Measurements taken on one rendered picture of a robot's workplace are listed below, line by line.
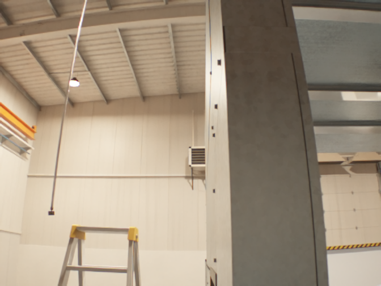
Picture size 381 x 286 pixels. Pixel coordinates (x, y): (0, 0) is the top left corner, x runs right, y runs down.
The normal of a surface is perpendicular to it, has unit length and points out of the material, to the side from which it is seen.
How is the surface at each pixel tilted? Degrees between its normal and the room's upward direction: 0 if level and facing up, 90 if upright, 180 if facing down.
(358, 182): 90
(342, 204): 90
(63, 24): 90
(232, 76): 90
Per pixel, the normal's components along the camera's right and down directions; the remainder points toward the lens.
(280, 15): -0.04, -0.34
